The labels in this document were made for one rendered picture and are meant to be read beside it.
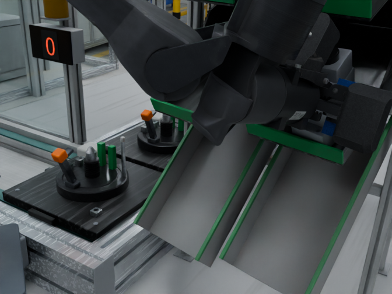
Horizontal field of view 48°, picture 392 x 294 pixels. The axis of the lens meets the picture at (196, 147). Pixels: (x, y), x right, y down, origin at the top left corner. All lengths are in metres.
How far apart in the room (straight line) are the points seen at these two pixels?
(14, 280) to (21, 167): 0.60
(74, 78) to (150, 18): 0.70
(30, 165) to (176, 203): 0.51
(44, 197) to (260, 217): 0.42
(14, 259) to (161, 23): 0.35
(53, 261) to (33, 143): 0.46
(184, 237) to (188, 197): 0.06
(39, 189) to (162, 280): 0.29
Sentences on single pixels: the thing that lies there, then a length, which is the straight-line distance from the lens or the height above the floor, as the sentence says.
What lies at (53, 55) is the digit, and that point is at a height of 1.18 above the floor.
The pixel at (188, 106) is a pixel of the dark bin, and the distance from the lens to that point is 0.64.
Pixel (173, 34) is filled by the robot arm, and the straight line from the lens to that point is 0.37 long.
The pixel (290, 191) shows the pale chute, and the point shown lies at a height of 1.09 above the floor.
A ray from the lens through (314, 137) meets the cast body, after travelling 0.53.
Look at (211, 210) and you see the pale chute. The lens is 0.68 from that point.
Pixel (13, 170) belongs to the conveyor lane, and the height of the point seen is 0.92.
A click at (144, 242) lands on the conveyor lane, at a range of 0.81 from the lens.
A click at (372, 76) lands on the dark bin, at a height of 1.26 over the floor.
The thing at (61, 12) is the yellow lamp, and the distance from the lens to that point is 1.00.
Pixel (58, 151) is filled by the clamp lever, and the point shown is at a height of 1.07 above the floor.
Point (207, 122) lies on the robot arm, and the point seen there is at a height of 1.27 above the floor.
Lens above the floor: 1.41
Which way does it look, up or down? 24 degrees down
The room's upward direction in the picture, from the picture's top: 2 degrees clockwise
